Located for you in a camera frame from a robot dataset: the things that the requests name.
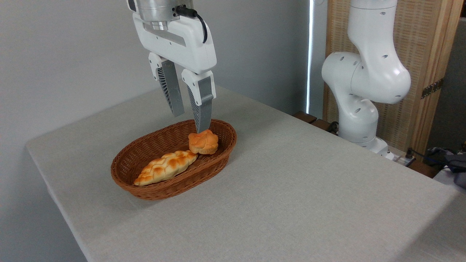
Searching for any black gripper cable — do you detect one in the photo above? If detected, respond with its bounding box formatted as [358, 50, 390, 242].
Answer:
[175, 5, 208, 44]

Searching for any round orange bread bun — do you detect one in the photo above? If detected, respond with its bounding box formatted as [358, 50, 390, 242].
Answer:
[188, 129, 219, 155]

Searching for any wooden woven screen panel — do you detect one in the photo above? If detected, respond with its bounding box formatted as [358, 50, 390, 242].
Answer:
[323, 0, 465, 153]

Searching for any brown woven wicker basket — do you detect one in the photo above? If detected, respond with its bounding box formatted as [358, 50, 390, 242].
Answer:
[111, 119, 237, 201]

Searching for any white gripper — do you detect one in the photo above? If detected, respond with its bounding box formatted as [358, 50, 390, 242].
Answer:
[132, 13, 217, 134]

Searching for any metal screen hinge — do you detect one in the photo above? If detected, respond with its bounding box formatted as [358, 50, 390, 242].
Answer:
[421, 78, 444, 99]

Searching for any long braided bread loaf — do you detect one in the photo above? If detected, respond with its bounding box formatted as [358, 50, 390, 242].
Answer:
[133, 150, 199, 187]

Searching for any dark cloth and cable bundle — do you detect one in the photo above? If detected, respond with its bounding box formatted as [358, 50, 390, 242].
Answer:
[424, 145, 466, 190]

